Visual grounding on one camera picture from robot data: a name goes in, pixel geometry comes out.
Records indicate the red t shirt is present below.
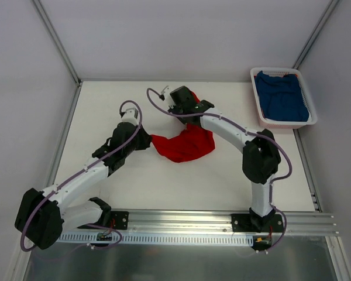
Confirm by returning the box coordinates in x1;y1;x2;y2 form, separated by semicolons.
150;91;216;164

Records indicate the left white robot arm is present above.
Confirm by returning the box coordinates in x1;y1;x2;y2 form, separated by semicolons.
15;122;152;252

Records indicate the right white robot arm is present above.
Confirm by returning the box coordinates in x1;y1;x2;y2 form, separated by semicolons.
161;86;281;232

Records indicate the blue t shirt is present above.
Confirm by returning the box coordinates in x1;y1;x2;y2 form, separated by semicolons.
254;71;309;122

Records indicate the white plastic basket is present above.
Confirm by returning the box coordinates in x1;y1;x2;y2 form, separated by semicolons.
250;67;317;129

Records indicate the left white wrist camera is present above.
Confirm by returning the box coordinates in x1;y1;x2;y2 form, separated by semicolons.
120;108;140;126

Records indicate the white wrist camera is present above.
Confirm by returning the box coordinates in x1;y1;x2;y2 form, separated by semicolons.
120;108;140;126
160;85;170;101

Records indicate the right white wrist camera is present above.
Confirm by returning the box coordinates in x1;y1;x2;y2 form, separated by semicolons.
160;85;170;101

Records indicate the aluminium mounting rail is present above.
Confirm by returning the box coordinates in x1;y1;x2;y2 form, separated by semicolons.
121;210;340;237

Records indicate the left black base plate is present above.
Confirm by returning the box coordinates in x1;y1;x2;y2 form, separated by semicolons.
77;210;129;230

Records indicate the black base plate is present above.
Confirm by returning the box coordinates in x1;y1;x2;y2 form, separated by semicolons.
230;213;284;233
77;210;129;230

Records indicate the white slotted cable duct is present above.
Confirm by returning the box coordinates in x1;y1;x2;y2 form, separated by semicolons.
57;231;253;246

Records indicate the left aluminium frame post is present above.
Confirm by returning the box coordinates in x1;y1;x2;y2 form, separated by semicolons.
30;0;81;86

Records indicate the aluminium frame post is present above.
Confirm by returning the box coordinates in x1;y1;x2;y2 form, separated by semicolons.
30;0;81;86
292;0;341;69

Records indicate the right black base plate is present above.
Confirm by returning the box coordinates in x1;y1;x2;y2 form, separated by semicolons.
230;213;284;233

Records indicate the right aluminium frame post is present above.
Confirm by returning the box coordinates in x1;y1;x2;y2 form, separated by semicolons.
292;0;341;69

